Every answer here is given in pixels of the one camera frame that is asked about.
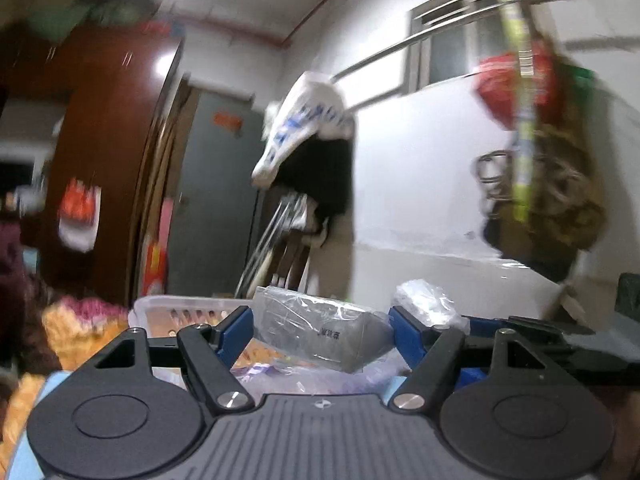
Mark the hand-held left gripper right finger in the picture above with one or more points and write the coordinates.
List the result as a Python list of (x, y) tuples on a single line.
[(407, 335)]

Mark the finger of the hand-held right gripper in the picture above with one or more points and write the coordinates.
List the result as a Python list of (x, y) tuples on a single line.
[(550, 331), (472, 376)]

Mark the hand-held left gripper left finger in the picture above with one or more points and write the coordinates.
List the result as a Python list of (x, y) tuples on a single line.
[(237, 332)]

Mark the clear plastic bag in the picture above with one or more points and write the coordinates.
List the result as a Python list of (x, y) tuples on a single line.
[(425, 300)]

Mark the purple box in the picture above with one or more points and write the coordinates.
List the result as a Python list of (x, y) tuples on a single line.
[(290, 377)]

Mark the white box pack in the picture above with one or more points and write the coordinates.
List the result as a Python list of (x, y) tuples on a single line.
[(320, 325)]

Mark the white plastic basket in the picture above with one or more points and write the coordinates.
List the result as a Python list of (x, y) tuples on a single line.
[(155, 307)]

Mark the metal crutches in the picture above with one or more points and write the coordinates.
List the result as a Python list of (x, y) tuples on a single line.
[(270, 240)]

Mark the grey door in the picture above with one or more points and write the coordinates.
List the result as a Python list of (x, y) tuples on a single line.
[(215, 210)]

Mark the camouflage bag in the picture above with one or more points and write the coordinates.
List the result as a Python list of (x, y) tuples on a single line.
[(565, 200)]

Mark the black hanging garment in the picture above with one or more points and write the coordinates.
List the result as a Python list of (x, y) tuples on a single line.
[(325, 175)]

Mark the white and red plastic bag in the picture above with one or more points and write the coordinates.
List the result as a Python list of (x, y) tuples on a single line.
[(77, 215)]

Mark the dark red cloth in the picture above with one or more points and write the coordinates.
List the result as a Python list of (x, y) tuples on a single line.
[(20, 285)]

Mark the yellow green strip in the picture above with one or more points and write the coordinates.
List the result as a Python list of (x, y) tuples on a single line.
[(522, 110)]

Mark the white blue printed plastic bag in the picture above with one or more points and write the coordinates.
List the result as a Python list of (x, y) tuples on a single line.
[(305, 115)]

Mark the brown wooden wardrobe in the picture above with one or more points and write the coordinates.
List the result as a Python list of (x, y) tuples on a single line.
[(110, 125)]

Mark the metal rod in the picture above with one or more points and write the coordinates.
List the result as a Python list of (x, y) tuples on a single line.
[(400, 47)]

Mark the barred window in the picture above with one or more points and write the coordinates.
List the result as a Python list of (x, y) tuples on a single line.
[(450, 40)]

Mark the red ceiling pipe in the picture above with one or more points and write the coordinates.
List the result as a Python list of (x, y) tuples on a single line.
[(260, 30)]

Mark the green cloth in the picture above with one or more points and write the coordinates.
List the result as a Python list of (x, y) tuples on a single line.
[(80, 15)]

